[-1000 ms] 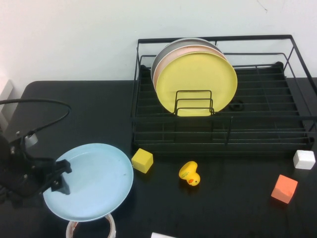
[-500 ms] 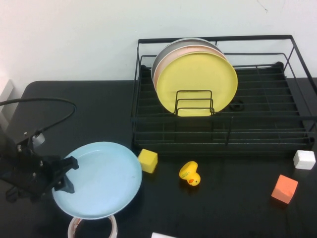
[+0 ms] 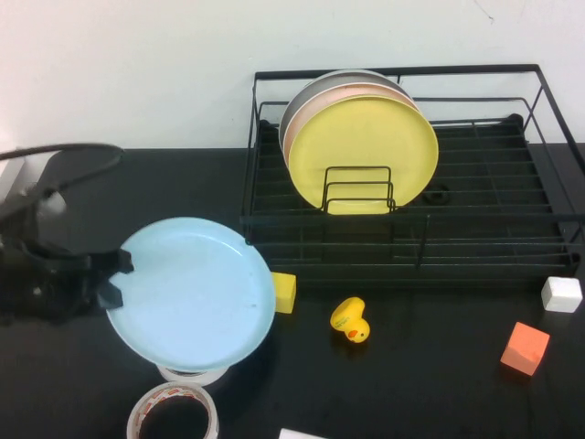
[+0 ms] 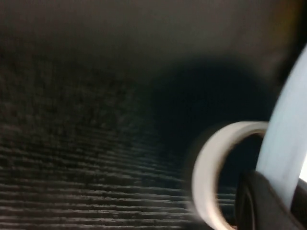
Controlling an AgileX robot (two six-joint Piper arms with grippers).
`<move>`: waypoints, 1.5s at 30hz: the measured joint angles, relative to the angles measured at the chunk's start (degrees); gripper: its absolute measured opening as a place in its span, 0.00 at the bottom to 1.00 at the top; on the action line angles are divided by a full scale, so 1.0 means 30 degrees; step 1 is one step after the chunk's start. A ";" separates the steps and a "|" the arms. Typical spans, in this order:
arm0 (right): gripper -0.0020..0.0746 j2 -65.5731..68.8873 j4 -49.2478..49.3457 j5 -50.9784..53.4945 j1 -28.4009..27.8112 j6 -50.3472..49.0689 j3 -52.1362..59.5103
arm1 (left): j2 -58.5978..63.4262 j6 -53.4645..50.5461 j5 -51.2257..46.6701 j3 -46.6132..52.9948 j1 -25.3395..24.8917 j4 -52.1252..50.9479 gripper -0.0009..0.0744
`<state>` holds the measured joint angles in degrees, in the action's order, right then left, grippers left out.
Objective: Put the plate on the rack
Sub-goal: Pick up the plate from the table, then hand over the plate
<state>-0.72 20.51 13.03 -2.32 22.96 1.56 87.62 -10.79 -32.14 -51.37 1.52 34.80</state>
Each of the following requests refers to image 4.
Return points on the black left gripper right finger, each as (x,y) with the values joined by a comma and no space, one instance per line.
(301,206)

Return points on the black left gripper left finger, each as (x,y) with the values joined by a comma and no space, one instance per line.
(259,203)

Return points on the light blue plate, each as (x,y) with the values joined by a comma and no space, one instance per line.
(283,119)

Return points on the white tape roll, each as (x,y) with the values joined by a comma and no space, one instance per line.
(206,163)

